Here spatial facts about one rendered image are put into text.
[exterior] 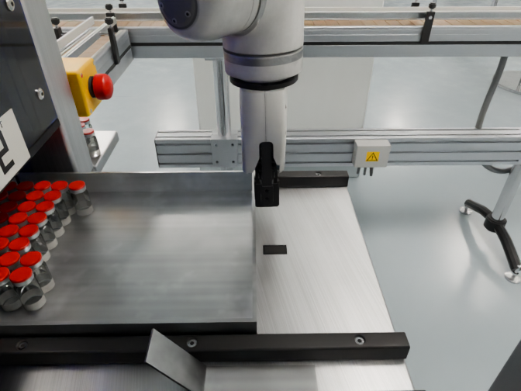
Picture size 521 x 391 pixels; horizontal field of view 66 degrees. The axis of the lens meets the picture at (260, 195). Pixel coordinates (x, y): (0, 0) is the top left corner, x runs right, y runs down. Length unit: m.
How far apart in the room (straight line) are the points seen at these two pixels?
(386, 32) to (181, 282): 1.06
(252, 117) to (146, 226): 0.22
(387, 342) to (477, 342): 1.26
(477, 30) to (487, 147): 0.45
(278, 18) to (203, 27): 0.08
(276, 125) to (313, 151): 1.07
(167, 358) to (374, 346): 0.18
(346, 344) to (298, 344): 0.04
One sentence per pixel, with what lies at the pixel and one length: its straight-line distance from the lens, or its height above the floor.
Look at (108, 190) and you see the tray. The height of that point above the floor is 0.88.
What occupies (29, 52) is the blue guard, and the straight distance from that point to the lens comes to 0.56.
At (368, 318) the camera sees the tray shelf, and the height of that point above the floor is 0.88.
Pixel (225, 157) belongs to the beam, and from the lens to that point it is 1.49.
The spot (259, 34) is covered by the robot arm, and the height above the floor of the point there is 1.13.
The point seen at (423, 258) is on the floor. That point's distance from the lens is 1.87.
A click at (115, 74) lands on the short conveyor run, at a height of 0.86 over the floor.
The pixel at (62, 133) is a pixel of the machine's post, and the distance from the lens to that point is 0.62.
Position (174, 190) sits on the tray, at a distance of 0.60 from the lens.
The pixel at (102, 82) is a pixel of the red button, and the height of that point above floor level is 1.01.
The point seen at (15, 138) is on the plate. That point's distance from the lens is 0.51.
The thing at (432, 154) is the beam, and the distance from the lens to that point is 1.62.
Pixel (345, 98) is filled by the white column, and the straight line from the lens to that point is 2.07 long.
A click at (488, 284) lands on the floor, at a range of 1.87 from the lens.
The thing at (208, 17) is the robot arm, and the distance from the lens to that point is 0.34.
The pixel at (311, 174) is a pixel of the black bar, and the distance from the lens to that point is 0.60.
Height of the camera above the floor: 1.22
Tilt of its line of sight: 36 degrees down
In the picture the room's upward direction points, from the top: straight up
